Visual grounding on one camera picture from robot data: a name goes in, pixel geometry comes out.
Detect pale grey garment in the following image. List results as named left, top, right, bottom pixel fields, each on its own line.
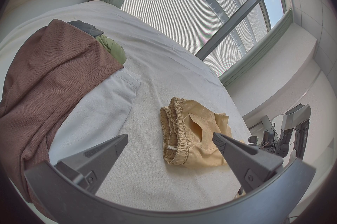
left=49, top=68, right=142, bottom=165

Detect black garment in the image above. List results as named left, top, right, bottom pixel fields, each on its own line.
left=67, top=20, right=104, bottom=38

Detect brown garment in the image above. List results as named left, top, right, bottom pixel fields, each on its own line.
left=0, top=19, right=124, bottom=218

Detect tan shorts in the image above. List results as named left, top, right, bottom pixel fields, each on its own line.
left=160, top=97, right=233, bottom=169

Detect green garment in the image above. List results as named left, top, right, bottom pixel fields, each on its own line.
left=95, top=35, right=126, bottom=64

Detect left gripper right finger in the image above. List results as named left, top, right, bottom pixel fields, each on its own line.
left=212, top=132, right=284, bottom=196

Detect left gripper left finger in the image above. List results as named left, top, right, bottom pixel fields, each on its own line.
left=55, top=134, right=129, bottom=196

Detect window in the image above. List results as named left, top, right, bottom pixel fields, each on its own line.
left=120, top=0, right=287, bottom=74

